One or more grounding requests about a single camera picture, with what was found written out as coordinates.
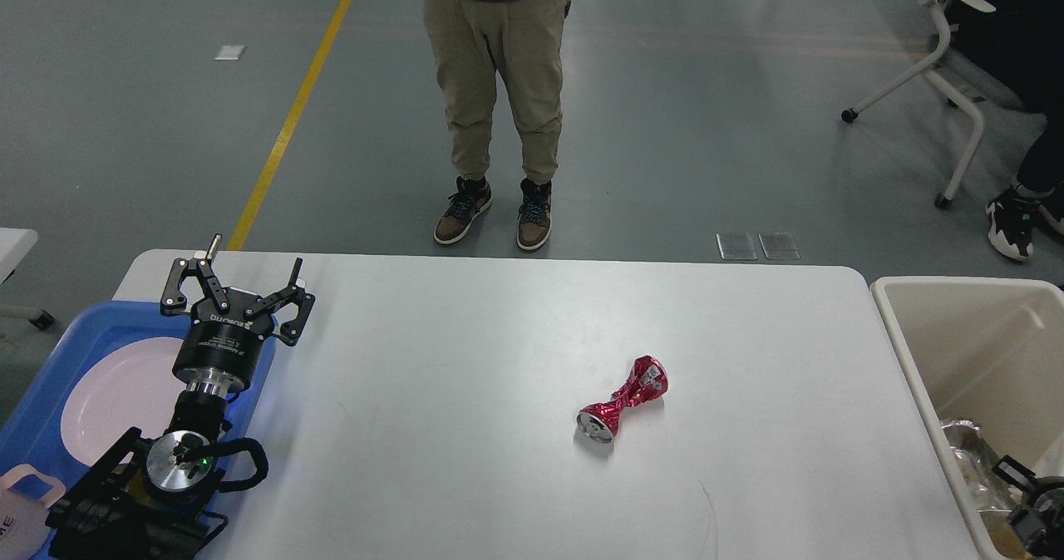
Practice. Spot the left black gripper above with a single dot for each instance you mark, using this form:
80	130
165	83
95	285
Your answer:
223	348

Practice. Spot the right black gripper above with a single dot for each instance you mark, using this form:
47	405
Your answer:
1039	530

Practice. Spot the brown paper bag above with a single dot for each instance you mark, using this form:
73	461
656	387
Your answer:
1005	541

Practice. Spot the aluminium foil tray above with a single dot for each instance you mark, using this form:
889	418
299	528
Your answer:
976	460

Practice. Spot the pink plate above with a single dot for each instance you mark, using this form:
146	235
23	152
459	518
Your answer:
130	387

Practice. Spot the pink HOME mug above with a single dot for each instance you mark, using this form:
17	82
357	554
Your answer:
23	518

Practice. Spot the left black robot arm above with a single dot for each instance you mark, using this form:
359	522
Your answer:
148	498

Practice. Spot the beige plastic bin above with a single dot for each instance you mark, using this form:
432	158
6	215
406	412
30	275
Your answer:
988	350

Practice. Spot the white side table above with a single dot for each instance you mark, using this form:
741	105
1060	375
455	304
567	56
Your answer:
15	245

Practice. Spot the crushed red can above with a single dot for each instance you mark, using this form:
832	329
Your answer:
647	381

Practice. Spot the person in khaki trousers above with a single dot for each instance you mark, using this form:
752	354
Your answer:
479	45

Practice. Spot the person in dark trousers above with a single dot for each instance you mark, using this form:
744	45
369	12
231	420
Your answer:
1021	45

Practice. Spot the white office chair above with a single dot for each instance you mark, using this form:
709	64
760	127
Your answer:
960	80

